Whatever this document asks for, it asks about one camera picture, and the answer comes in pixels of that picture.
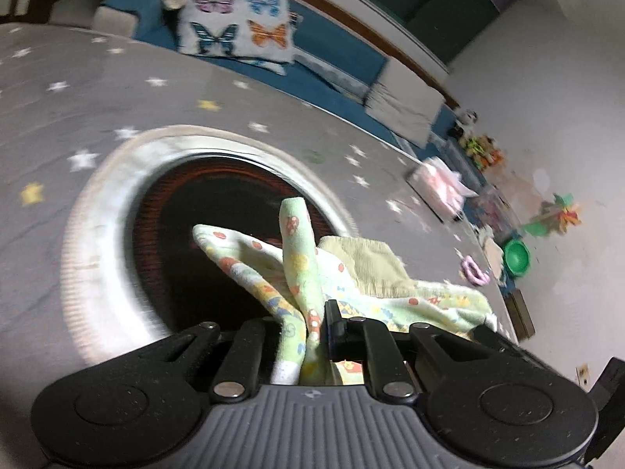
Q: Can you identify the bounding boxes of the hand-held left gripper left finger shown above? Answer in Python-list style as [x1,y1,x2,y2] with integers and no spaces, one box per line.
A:
[139,317,282,401]

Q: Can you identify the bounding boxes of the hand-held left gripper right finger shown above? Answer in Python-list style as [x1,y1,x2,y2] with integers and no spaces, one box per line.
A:
[323,299,519,401]

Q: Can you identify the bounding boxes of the colourful striped children's shirt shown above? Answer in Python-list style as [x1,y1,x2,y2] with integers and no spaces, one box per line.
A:
[192,197,499,387]

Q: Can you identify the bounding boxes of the brown wooden box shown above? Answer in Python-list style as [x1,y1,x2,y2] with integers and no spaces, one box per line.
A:
[505,289,537,341]

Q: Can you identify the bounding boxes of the green plastic bowl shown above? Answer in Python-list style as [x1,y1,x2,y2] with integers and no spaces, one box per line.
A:
[503,238,533,280]

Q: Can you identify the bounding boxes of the pink plastic bag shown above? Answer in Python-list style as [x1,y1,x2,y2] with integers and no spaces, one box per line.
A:
[407,156,480,222]

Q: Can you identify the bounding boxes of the green and orange floor toy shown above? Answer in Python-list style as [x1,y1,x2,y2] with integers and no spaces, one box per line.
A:
[521,193,585,238]

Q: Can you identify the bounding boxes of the clear plastic bin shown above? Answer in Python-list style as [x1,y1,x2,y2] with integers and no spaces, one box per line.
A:
[471,186,519,236]

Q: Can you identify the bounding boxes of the round white-rimmed basket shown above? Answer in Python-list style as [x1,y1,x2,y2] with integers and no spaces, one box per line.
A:
[61,124,361,367]

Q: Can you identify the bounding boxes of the colourful toy pile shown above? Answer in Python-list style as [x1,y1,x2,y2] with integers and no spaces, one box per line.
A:
[461,134,505,173]

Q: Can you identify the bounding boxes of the large white cushion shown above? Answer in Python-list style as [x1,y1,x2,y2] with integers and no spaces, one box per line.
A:
[364,61,446,148]

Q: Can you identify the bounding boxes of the panda plush toy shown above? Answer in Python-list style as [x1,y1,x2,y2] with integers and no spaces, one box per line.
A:
[449,109,479,140]

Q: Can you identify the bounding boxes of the butterfly print pillow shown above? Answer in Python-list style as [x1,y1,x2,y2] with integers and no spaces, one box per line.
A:
[177,0,296,63]
[244,10,304,77]

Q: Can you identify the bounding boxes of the blue floor mattress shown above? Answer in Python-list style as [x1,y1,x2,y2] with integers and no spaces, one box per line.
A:
[95,0,470,191]

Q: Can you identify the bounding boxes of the dark glass window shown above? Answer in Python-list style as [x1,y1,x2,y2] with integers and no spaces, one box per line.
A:
[303,0,519,68]

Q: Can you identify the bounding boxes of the small white cushion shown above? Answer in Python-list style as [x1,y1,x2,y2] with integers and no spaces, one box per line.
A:
[93,7,138,40]

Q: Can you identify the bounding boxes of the pink ring toy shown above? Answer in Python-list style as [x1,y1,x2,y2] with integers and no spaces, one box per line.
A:
[459,255,492,287]

